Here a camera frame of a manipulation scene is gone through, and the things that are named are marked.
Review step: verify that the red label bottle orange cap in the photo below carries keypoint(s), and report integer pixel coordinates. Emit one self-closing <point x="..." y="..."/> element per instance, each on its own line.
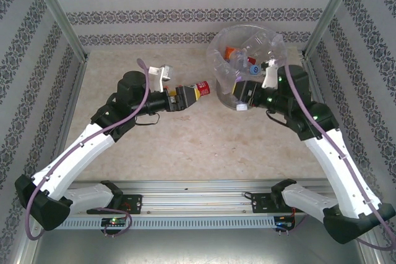
<point x="204" y="88"/>

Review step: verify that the orange juice bottle orange cap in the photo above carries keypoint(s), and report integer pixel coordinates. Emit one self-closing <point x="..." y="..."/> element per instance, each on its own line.
<point x="230" y="52"/>

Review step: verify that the clear plastic bottle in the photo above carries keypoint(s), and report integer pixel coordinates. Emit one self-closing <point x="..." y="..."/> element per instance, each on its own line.
<point x="258" y="44"/>

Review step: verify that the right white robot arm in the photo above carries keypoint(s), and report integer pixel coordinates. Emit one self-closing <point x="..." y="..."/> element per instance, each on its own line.
<point x="328" y="165"/>

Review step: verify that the grey metal mesh bin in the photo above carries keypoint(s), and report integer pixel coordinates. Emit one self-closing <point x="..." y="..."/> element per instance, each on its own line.
<point x="227" y="100"/>

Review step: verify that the clear plastic bin liner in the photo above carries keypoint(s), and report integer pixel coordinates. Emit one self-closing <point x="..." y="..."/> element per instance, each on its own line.
<point x="216" y="63"/>

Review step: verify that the small circuit board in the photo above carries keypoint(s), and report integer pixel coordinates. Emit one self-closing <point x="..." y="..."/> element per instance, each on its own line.
<point x="114" y="222"/>
<point x="283" y="225"/>

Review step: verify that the grey metal base panel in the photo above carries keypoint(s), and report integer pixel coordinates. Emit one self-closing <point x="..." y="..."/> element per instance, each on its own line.
<point x="185" y="245"/>

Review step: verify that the aluminium frame post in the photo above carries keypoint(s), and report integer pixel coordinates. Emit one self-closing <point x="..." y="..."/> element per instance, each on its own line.
<point x="59" y="13"/>
<point x="330" y="13"/>

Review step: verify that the wide aluminium base rail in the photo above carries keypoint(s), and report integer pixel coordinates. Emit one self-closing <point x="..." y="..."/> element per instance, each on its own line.
<point x="191" y="199"/>

